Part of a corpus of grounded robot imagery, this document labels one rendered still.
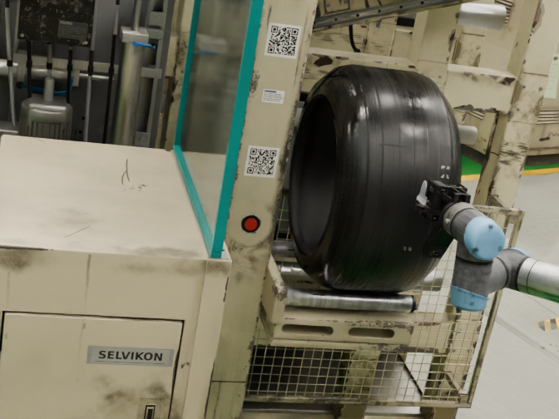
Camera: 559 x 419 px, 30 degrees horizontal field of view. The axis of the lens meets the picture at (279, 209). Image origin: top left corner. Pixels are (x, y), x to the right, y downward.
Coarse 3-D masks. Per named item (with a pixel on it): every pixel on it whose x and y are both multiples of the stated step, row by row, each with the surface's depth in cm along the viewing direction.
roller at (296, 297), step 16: (288, 288) 252; (304, 288) 254; (288, 304) 252; (304, 304) 253; (320, 304) 253; (336, 304) 254; (352, 304) 255; (368, 304) 256; (384, 304) 257; (400, 304) 258
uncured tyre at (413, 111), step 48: (336, 96) 244; (384, 96) 239; (432, 96) 244; (336, 144) 240; (432, 144) 236; (336, 192) 238; (384, 192) 233; (336, 240) 239; (384, 240) 237; (336, 288) 253; (384, 288) 252
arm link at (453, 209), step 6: (456, 204) 213; (462, 204) 212; (468, 204) 213; (450, 210) 212; (456, 210) 210; (444, 216) 213; (450, 216) 211; (444, 222) 211; (450, 222) 210; (444, 228) 214; (450, 234) 212
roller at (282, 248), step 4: (276, 240) 278; (280, 240) 279; (272, 244) 277; (276, 244) 277; (280, 244) 277; (284, 244) 278; (288, 244) 278; (272, 248) 276; (276, 248) 277; (280, 248) 277; (284, 248) 277; (288, 248) 278; (292, 248) 278; (272, 252) 277; (276, 252) 277; (280, 252) 277; (284, 252) 278; (288, 252) 278; (292, 252) 278; (276, 256) 278; (280, 256) 278; (284, 256) 278; (288, 256) 279; (292, 256) 279
